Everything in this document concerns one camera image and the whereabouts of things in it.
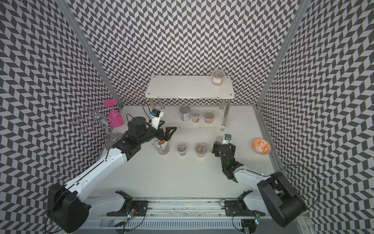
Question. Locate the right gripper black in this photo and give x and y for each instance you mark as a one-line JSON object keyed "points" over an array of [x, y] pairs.
{"points": [[215, 149]]}

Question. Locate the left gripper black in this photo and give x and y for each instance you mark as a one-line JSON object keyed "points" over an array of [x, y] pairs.
{"points": [[167, 136]]}

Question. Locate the tomato lid red jar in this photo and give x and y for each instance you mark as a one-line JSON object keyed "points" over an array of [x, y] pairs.
{"points": [[162, 147]]}

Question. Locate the clear tub brown seeds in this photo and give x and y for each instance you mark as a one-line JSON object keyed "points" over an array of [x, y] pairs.
{"points": [[182, 149]]}

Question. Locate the red tub clear lid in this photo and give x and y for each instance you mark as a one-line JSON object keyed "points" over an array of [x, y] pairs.
{"points": [[200, 150], [218, 76]]}

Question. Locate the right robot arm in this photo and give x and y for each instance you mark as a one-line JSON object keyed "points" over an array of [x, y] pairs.
{"points": [[271, 194]]}

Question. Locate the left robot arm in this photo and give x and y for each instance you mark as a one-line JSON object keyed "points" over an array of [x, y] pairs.
{"points": [[69, 205]]}

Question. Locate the white two-tier shelf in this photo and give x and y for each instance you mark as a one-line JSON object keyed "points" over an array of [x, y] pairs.
{"points": [[191, 87]]}

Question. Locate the purple label tin can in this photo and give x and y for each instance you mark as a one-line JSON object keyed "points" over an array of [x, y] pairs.
{"points": [[185, 113]]}

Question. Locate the orange label small tub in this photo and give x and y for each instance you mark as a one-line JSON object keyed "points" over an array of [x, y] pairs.
{"points": [[195, 116]]}

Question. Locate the orange patterned bowl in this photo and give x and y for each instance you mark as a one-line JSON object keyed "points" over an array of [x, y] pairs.
{"points": [[261, 146]]}

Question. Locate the red label small tub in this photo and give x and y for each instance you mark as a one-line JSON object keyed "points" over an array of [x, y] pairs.
{"points": [[209, 117]]}

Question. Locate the pink plastic cup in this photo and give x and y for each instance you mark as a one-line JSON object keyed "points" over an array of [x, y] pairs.
{"points": [[115, 117]]}

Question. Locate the metal cup rack stand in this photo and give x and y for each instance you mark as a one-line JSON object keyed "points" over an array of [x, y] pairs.
{"points": [[96, 116]]}

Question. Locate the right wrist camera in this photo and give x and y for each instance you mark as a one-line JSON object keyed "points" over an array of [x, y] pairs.
{"points": [[227, 139]]}

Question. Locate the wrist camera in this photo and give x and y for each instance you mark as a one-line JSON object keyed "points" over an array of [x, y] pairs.
{"points": [[227, 139], [156, 116]]}

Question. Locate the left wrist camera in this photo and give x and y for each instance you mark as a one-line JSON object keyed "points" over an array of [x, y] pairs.
{"points": [[156, 116]]}

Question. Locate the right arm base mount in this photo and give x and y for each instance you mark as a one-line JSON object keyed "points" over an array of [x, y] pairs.
{"points": [[239, 208]]}

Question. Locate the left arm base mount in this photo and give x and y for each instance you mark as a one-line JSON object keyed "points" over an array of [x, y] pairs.
{"points": [[130, 208]]}

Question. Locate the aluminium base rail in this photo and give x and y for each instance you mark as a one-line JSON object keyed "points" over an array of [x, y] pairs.
{"points": [[194, 215]]}

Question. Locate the aluminium corner post right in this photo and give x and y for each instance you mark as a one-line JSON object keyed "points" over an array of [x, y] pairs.
{"points": [[284, 48]]}

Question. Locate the aluminium corner post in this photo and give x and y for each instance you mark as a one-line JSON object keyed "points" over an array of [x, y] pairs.
{"points": [[64, 8], [284, 48]]}

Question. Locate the aluminium corner post left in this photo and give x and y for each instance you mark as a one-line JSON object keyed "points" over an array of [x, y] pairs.
{"points": [[64, 8]]}

